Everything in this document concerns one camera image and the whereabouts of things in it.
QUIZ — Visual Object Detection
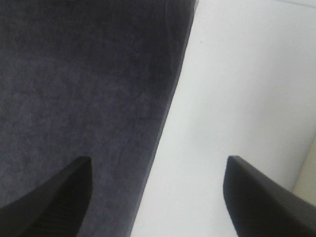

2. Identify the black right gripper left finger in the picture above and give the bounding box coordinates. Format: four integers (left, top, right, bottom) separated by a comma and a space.
0, 157, 93, 237

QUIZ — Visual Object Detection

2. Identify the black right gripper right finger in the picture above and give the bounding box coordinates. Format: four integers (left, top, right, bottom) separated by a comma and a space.
223, 156, 316, 237

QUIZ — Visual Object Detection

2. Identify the dark navy towel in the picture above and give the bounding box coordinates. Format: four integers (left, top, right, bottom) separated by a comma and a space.
0, 0, 196, 237

